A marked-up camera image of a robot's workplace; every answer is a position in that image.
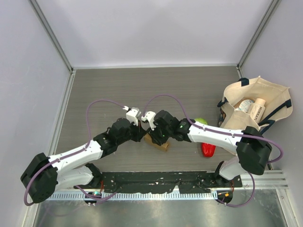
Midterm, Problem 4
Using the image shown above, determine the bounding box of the right aluminium frame post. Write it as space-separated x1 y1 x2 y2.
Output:
237 0 281 71

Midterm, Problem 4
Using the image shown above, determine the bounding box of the white round package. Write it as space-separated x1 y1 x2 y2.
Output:
235 99 254 113

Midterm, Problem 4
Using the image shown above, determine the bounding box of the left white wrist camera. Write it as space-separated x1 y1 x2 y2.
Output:
123 106 141 126

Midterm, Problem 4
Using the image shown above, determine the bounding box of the red bell pepper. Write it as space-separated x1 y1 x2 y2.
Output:
201 143 216 157

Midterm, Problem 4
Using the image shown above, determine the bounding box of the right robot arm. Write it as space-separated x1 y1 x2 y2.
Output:
141 110 272 187

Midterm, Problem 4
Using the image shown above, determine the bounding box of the beige lotion bottle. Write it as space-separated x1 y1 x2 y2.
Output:
247 98 266 123

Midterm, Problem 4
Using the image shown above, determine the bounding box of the brown cardboard paper box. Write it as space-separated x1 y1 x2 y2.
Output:
144 133 170 152

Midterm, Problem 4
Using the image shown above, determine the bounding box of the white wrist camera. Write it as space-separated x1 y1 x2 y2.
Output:
123 106 141 126
141 111 156 131

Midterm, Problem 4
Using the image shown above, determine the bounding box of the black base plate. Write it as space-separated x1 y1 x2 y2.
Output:
73 171 243 195

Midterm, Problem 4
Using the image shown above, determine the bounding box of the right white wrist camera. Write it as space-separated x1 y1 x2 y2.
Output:
141 111 156 131

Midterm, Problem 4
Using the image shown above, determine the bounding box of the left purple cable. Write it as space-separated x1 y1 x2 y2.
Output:
23 99 126 217

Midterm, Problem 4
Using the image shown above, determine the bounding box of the beige canvas tote bag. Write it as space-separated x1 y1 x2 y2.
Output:
217 77 293 134

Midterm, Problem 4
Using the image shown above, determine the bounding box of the left aluminium frame post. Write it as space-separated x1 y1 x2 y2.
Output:
28 0 76 74

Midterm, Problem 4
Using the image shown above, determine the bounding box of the white slotted cable duct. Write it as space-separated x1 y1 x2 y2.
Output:
47 191 218 201

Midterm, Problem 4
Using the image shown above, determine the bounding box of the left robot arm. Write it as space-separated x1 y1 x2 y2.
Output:
20 118 147 206

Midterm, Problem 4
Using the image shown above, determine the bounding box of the aluminium frame post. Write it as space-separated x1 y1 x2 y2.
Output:
28 0 76 74
237 0 281 71

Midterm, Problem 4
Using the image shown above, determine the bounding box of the green cabbage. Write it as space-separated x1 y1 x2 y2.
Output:
195 118 208 125

